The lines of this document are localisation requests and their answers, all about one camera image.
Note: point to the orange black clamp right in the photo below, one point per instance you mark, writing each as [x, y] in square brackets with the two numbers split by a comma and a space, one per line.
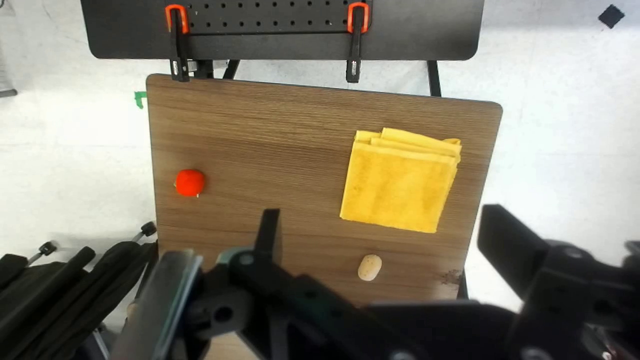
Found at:
[356, 26]

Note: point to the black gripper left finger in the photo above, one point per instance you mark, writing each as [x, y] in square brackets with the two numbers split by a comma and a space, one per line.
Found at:
[296, 315]

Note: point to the red orange ball toy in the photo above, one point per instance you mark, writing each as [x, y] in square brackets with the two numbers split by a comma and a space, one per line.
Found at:
[191, 182]

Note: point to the yellow towel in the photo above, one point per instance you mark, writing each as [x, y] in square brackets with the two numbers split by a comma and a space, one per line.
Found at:
[398, 178]

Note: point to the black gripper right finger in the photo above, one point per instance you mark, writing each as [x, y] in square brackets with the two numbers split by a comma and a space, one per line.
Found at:
[572, 305]

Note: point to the black tripod legs bundle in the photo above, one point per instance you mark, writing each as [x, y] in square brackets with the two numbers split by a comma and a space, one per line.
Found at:
[48, 310]

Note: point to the beige brown oval object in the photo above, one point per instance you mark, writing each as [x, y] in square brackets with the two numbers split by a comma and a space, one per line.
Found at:
[368, 267]

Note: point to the orange black clamp left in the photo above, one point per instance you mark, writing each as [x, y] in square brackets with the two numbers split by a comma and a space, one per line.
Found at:
[178, 29]

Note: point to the black perforated cart tray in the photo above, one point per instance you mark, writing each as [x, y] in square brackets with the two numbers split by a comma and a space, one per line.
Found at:
[284, 29]

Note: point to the orange black clamp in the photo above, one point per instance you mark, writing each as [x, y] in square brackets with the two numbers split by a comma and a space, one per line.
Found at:
[356, 26]
[178, 29]

